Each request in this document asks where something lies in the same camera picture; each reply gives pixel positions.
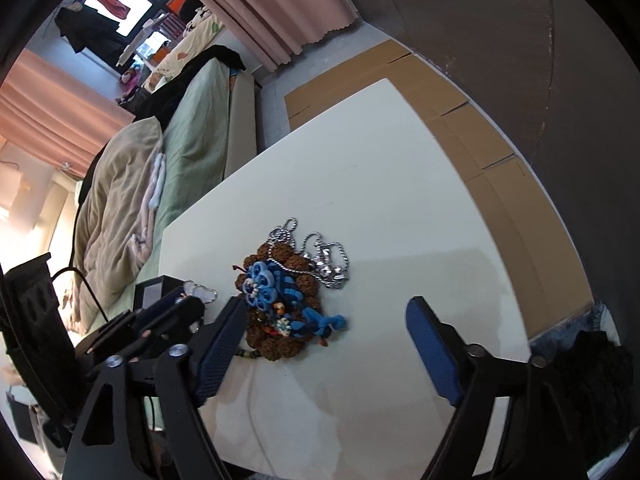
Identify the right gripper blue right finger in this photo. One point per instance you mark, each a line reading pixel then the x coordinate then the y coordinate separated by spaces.
pixel 426 333

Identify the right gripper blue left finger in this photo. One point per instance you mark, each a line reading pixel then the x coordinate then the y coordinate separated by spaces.
pixel 215 344

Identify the black jewelry box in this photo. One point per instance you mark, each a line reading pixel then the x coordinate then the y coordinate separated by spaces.
pixel 150 291

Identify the beige blanket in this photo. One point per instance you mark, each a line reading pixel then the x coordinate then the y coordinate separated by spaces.
pixel 114 236

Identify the flat cardboard sheet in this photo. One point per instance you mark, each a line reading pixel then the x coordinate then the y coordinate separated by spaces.
pixel 545 270

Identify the green bed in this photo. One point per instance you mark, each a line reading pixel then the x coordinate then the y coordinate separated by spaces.
pixel 211 135

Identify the black clothing on bed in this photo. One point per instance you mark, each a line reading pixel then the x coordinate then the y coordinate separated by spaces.
pixel 163 103

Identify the pink curtain by window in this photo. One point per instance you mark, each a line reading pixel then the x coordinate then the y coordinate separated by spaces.
pixel 55 117

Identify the patterned cream quilt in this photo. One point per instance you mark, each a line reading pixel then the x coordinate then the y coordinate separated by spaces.
pixel 199 34

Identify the black hanging garment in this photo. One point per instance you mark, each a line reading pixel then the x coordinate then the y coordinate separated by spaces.
pixel 87 29

